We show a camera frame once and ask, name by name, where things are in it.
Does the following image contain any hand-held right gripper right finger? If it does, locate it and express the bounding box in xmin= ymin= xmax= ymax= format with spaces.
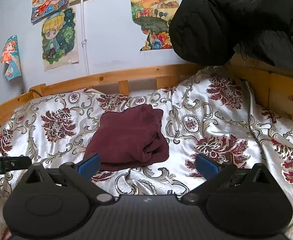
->
xmin=181 ymin=153 xmax=277 ymax=203

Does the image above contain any maroon sweater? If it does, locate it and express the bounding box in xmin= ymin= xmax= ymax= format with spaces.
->
xmin=83 ymin=104 xmax=169 ymax=172

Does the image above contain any floral satin bedspread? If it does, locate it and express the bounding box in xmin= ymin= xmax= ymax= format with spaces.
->
xmin=0 ymin=66 xmax=293 ymax=212

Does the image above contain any curled cartoon girl poster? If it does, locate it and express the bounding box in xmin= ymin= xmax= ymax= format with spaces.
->
xmin=0 ymin=35 xmax=22 ymax=82

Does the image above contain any orange-haired cartoon girl poster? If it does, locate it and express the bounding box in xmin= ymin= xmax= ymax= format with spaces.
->
xmin=31 ymin=0 xmax=69 ymax=23

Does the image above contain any blond cartoon child poster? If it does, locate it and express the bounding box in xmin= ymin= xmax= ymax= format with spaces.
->
xmin=42 ymin=6 xmax=79 ymax=72

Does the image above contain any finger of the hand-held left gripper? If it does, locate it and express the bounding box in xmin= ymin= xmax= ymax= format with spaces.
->
xmin=0 ymin=156 xmax=32 ymax=171

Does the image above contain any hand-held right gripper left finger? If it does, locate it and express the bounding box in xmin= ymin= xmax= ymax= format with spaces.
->
xmin=19 ymin=152 xmax=116 ymax=203

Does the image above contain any wooden bed frame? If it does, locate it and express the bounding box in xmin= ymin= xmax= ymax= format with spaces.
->
xmin=0 ymin=64 xmax=293 ymax=130

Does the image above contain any white wall pipe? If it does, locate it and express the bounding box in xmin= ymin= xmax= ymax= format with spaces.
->
xmin=80 ymin=0 xmax=91 ymax=77

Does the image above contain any black quilted jacket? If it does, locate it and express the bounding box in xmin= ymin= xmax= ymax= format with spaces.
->
xmin=168 ymin=0 xmax=293 ymax=71

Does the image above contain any colourful landscape poster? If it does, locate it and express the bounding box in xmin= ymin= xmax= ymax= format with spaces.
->
xmin=130 ymin=0 xmax=178 ymax=52

